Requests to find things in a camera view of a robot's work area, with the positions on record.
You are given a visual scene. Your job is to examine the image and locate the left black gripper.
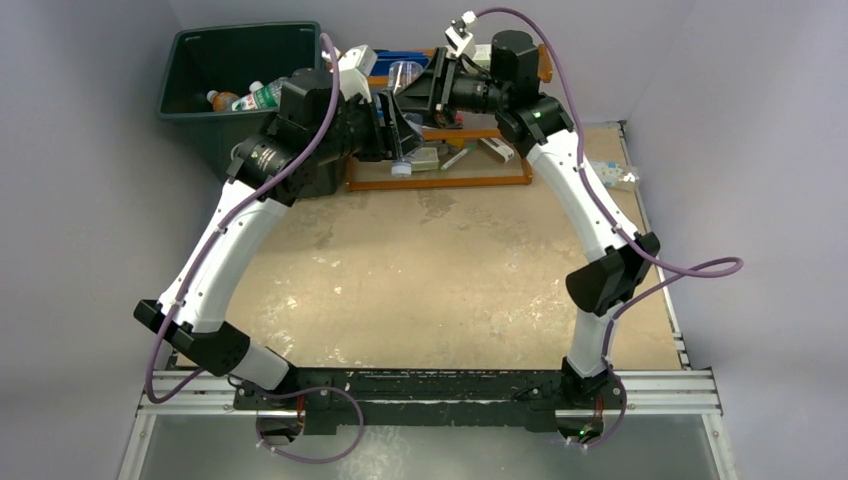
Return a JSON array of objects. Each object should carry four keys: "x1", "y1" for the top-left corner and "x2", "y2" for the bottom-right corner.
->
[{"x1": 313, "y1": 89, "x2": 424, "y2": 166}]

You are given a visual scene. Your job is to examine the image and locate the clear bottle white cap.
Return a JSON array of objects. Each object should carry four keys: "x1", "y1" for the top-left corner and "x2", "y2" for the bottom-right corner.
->
[{"x1": 386, "y1": 59, "x2": 425, "y2": 179}]

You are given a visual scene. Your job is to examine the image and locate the green white label bottle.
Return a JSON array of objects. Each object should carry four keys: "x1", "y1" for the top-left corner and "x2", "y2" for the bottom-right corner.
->
[{"x1": 230, "y1": 77, "x2": 286, "y2": 112}]

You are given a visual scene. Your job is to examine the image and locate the orange drink bottle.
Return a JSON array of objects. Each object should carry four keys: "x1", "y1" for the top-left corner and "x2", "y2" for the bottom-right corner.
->
[{"x1": 206, "y1": 90, "x2": 240, "y2": 112}]

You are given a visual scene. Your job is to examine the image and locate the white blue label bottle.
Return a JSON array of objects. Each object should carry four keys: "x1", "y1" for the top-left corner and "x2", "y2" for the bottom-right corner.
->
[{"x1": 588, "y1": 159, "x2": 641, "y2": 192}]

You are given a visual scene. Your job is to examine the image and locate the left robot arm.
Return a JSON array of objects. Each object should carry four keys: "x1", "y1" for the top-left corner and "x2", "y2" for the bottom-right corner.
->
[{"x1": 133, "y1": 69, "x2": 423, "y2": 409}]

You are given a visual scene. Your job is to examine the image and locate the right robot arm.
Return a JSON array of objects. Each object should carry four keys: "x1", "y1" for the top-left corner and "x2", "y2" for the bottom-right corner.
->
[{"x1": 396, "y1": 30, "x2": 660, "y2": 407}]

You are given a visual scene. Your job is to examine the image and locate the blue stapler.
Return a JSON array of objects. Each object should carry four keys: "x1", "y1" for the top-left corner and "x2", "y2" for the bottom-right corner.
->
[{"x1": 370, "y1": 50, "x2": 429, "y2": 77}]

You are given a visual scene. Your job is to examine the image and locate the orange wooden shelf rack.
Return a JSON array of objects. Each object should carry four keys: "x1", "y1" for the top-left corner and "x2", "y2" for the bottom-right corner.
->
[{"x1": 343, "y1": 32, "x2": 555, "y2": 192}]

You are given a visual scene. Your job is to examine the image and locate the green white marker pen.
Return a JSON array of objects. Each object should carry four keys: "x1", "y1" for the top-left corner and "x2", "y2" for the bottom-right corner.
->
[{"x1": 440, "y1": 145, "x2": 475, "y2": 171}]

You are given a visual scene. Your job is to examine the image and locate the white black small box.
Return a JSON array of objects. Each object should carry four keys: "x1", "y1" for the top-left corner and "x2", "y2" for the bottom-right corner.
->
[{"x1": 478, "y1": 138, "x2": 515, "y2": 164}]

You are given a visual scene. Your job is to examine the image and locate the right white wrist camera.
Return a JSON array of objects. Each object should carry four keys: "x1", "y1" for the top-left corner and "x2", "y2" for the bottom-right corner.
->
[{"x1": 444, "y1": 10, "x2": 477, "y2": 59}]

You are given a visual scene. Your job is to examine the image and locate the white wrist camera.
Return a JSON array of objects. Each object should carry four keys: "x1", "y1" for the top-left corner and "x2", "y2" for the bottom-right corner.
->
[
  {"x1": 444, "y1": 10, "x2": 477, "y2": 59},
  {"x1": 335, "y1": 44, "x2": 377, "y2": 104}
]

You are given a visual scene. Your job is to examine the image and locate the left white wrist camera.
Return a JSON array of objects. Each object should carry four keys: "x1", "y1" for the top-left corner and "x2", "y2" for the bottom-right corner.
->
[{"x1": 335, "y1": 44, "x2": 377, "y2": 104}]

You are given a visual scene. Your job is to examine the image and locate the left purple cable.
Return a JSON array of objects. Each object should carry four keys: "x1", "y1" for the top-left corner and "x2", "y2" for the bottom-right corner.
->
[{"x1": 144, "y1": 31, "x2": 367, "y2": 464}]

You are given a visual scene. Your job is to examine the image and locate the purple cable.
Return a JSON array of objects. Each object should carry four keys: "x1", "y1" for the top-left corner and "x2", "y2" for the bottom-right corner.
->
[
  {"x1": 473, "y1": 6, "x2": 745, "y2": 452},
  {"x1": 144, "y1": 31, "x2": 367, "y2": 464}
]

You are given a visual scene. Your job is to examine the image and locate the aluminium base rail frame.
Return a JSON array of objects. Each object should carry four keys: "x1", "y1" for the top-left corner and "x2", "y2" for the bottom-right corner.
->
[{"x1": 119, "y1": 367, "x2": 738, "y2": 479}]

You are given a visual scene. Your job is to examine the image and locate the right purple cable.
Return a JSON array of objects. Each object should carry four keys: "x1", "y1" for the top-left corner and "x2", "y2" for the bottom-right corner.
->
[{"x1": 473, "y1": 6, "x2": 745, "y2": 452}]

